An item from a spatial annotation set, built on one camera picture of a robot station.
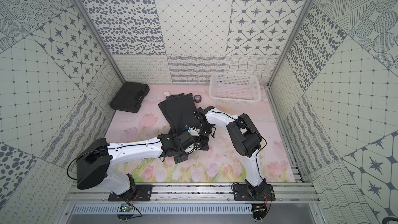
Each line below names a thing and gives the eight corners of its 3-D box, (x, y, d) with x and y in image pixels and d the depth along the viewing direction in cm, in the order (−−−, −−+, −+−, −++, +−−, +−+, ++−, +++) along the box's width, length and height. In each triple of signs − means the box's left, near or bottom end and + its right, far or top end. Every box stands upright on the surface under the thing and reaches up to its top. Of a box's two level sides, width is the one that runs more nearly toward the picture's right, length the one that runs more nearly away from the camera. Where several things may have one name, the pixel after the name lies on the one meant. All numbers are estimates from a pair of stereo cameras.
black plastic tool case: (110, 109, 107) (107, 105, 103) (126, 85, 122) (124, 81, 118) (137, 112, 105) (135, 108, 101) (150, 88, 120) (148, 83, 116)
